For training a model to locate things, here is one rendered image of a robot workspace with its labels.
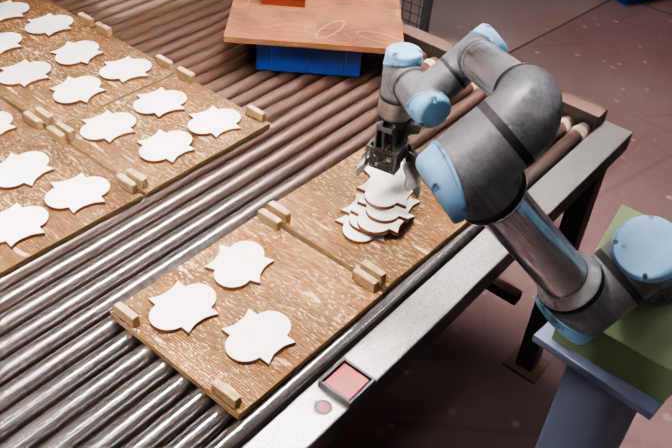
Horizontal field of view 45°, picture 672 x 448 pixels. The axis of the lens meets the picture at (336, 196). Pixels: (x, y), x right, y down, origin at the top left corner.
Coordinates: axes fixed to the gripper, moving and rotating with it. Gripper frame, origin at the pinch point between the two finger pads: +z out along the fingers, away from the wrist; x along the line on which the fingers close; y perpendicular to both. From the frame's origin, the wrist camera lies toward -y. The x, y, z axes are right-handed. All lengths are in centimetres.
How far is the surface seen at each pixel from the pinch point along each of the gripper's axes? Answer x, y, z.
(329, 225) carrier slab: -7.6, 13.0, 6.2
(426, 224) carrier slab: 10.6, 0.7, 6.2
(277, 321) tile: -2.1, 44.3, 5.1
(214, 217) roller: -31.8, 22.3, 8.4
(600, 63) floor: 7, -289, 100
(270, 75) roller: -55, -39, 9
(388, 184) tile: -0.4, -1.1, 0.7
